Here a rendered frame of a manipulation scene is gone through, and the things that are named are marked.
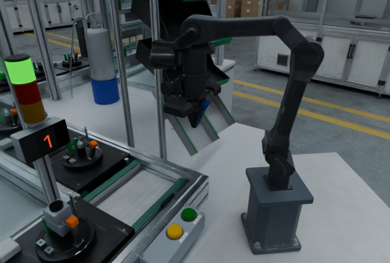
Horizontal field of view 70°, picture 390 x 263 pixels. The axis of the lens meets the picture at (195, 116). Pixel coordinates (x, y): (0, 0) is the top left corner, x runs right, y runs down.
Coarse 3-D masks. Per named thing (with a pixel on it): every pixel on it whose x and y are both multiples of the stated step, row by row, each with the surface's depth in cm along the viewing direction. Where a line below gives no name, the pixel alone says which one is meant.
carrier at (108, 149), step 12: (84, 144) 112; (60, 156) 104; (72, 156) 101; (84, 156) 101; (96, 156) 101; (108, 156) 104; (120, 156) 104; (60, 168) 98; (72, 168) 96; (84, 168) 97; (96, 168) 98; (108, 168) 98; (60, 180) 92; (72, 180) 92; (84, 180) 92; (96, 180) 94
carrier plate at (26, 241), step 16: (80, 208) 81; (96, 208) 81; (96, 224) 76; (112, 224) 76; (16, 240) 71; (32, 240) 71; (96, 240) 71; (112, 240) 71; (16, 256) 67; (32, 256) 67; (96, 256) 67; (112, 256) 69
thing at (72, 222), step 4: (72, 216) 65; (64, 220) 66; (68, 220) 64; (72, 220) 64; (76, 220) 64; (68, 224) 64; (72, 224) 63; (76, 224) 64; (72, 228) 64; (76, 228) 65; (72, 232) 65; (76, 232) 66; (76, 236) 66; (80, 236) 67; (76, 240) 66; (80, 240) 67
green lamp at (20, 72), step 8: (8, 64) 60; (16, 64) 60; (24, 64) 61; (8, 72) 61; (16, 72) 61; (24, 72) 61; (32, 72) 63; (16, 80) 61; (24, 80) 62; (32, 80) 63
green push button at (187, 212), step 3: (183, 210) 80; (186, 210) 80; (189, 210) 80; (192, 210) 80; (183, 213) 79; (186, 213) 79; (189, 213) 79; (192, 213) 79; (195, 213) 80; (183, 216) 79; (186, 216) 78; (189, 216) 78; (192, 216) 78; (195, 216) 79; (186, 219) 78; (189, 219) 78; (192, 219) 79
